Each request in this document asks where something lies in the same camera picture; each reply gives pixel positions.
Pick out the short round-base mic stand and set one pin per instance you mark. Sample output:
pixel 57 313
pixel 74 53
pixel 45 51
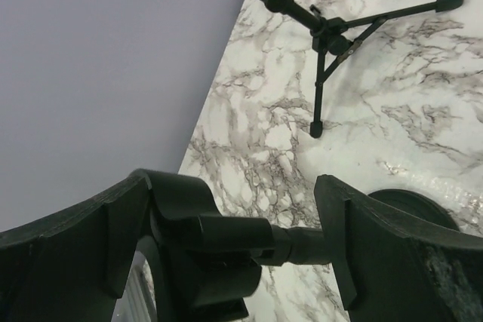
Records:
pixel 216 260

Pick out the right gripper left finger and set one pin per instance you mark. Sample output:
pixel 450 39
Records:
pixel 73 265

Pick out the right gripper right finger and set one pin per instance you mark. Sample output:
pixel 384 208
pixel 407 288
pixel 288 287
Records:
pixel 393 266

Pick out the tripod mic stand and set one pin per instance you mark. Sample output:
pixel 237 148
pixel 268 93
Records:
pixel 335 40

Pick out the aluminium rail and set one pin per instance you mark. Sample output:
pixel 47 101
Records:
pixel 137 303

